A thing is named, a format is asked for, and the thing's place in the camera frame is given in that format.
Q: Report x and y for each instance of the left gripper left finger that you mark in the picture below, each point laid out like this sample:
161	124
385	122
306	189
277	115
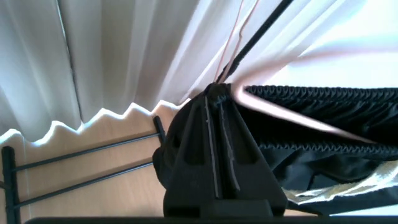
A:
189	183

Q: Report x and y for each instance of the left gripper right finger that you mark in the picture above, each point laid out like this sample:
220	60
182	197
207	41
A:
255	183

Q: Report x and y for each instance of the black shorts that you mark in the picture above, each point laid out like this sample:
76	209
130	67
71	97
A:
342	105

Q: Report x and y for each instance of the black clothes rack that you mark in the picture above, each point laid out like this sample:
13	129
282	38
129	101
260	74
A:
9	174

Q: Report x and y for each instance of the beige curtain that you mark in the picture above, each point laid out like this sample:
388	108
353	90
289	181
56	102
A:
124	46

